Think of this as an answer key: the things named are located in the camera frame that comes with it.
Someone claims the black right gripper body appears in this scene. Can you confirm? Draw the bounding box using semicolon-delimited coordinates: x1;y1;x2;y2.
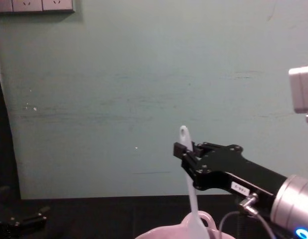
193;148;289;217

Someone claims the white plastic spoon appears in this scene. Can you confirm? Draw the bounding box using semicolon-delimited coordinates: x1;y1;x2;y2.
179;125;210;239

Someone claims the black table cloth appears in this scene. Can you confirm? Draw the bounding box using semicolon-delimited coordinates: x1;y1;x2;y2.
0;195;308;239

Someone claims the pink cup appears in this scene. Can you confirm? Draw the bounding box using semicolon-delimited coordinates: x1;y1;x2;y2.
134;210;236;239

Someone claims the black side panel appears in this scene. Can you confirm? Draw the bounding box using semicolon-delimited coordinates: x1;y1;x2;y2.
0;56;21;200

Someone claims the thin grey gripper cable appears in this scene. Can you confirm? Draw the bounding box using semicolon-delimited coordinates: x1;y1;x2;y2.
218;192;285;239

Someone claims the white wall socket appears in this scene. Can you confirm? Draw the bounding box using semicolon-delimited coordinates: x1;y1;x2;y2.
42;0;76;12
12;0;43;12

